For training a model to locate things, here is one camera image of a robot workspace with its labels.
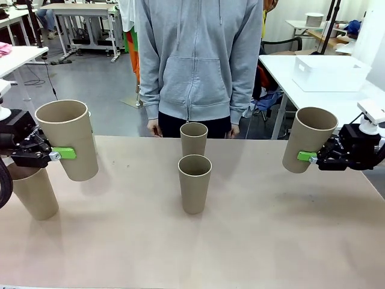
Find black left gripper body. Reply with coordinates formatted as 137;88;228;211
0;110;37;157

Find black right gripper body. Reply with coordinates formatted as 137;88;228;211
338;123;381;171

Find brown paper cup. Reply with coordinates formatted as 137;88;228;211
177;154;213;216
179;122;209;158
282;107;339;175
35;99;100;182
6;162;60;222

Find white plastic basket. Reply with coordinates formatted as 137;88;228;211
292;55;371;93

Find person's right forearm grey sleeve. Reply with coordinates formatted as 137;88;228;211
138;54;161;122

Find person's left forearm grey sleeve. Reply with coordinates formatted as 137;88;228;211
230;54;260;126

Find stack of white plates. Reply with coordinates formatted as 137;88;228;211
305;12;325;28

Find person's right hand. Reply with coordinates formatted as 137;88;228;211
147;119;162;138

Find blue bag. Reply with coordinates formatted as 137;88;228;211
249;90;284;120

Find white table with pink cloth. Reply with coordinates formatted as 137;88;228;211
0;45;49;102

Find orange cloth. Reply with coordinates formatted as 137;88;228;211
257;66;271;91

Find white side table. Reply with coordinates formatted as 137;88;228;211
257;55;385;141

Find black tripod stand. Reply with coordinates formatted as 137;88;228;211
25;0;45;49
311;0;343;57

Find black chair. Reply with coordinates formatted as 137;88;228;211
260;36;303;56

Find white long desk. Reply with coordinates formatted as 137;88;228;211
0;8;39;46

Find person's black trousers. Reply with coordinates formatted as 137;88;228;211
158;110;234;139

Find blue cap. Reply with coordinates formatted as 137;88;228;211
344;20;362;34

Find seated person in jeans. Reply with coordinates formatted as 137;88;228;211
37;8;58;40

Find mannequin green orange clothes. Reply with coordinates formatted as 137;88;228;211
122;0;141;106

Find white table with clutter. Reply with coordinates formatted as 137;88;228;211
285;19;356;57

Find white height-adjustable desk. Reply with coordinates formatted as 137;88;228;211
40;2;122;63

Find grey zip hoodie torso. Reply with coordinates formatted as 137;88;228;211
134;0;264;126

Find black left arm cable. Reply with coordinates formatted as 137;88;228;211
0;156;14;210

